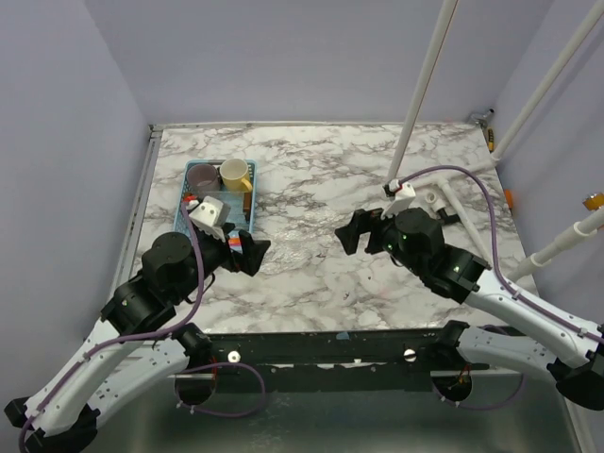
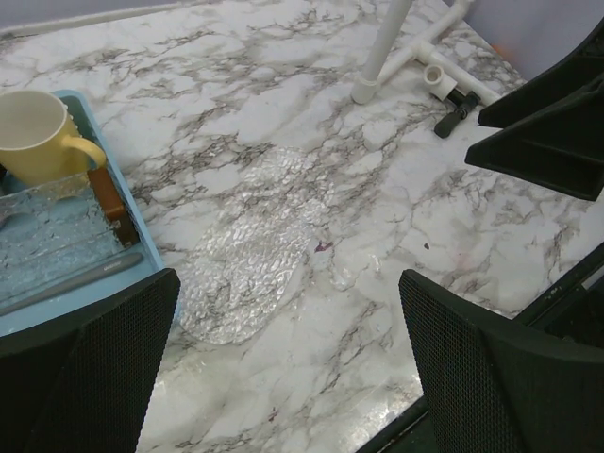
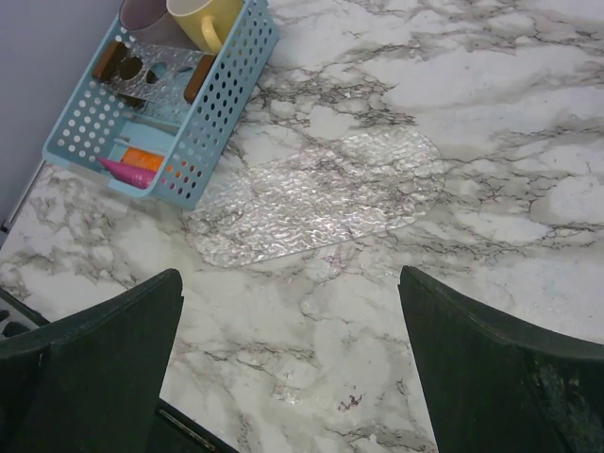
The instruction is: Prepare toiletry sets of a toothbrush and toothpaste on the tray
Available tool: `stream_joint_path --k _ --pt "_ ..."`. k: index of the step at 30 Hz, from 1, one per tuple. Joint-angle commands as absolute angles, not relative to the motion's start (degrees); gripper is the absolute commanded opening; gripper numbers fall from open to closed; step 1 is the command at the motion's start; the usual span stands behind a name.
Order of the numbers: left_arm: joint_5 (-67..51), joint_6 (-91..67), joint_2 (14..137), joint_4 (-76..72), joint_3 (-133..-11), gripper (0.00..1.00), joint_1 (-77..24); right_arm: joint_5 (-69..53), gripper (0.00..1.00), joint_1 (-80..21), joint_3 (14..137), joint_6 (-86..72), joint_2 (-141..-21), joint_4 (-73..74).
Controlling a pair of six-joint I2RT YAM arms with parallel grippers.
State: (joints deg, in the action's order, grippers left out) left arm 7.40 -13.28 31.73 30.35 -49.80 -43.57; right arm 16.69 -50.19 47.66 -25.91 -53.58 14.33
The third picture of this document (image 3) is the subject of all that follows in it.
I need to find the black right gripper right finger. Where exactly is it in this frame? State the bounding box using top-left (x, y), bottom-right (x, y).
top-left (398, 266), bottom-right (603, 452)

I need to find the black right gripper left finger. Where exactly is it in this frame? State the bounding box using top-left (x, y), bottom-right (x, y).
top-left (1, 269), bottom-right (183, 452)

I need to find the mauve mug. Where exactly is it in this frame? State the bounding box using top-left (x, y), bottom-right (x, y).
top-left (119, 0), bottom-right (194, 49)

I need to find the yellow mug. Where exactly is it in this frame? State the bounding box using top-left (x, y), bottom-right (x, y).
top-left (166, 0), bottom-right (243, 54)

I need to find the clear textured oval tray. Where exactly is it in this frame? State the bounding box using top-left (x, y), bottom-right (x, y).
top-left (186, 126), bottom-right (445, 268)

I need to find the light blue perforated basket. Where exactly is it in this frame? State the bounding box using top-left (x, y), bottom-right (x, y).
top-left (42, 1), bottom-right (278, 210)

